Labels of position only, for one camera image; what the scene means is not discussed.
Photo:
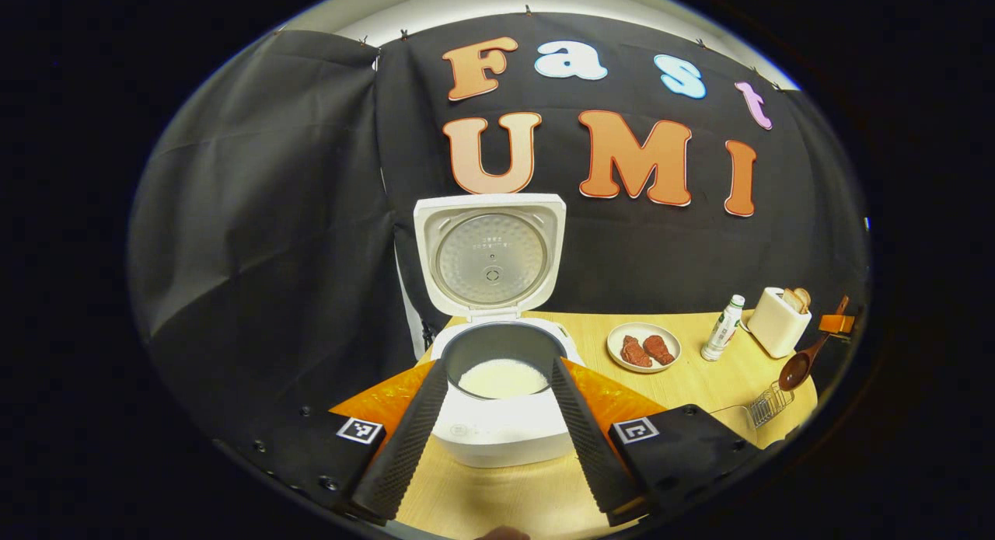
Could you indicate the wooden spoon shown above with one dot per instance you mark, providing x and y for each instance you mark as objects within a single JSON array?
[{"x": 794, "y": 371}]

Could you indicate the clear rice container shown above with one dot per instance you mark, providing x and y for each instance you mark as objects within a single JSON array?
[{"x": 734, "y": 423}]

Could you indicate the white rice cooker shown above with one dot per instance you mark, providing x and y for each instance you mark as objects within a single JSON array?
[{"x": 490, "y": 256}]

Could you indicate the red meat piece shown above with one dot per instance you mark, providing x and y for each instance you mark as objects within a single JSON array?
[
  {"x": 636, "y": 352},
  {"x": 659, "y": 349}
]

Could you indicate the white plate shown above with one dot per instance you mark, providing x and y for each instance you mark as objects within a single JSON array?
[{"x": 644, "y": 328}]

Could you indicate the white drink bottle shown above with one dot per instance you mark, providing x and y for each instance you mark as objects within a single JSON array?
[{"x": 723, "y": 330}]

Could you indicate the black backdrop cloth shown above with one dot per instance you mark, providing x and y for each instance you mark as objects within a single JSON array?
[{"x": 272, "y": 214}]

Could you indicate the white toaster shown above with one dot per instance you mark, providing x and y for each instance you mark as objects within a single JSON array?
[{"x": 773, "y": 330}]

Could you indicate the bread slice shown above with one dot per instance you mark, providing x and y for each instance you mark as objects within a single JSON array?
[
  {"x": 791, "y": 301},
  {"x": 804, "y": 296}
]

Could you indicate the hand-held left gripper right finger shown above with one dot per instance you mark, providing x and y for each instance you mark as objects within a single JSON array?
[{"x": 595, "y": 447}]

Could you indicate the white rice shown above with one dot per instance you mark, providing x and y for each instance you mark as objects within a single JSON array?
[{"x": 504, "y": 378}]

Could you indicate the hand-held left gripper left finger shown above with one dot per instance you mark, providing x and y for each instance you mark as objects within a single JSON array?
[{"x": 408, "y": 447}]

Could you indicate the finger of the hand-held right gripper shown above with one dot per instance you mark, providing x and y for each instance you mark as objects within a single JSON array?
[{"x": 836, "y": 324}]

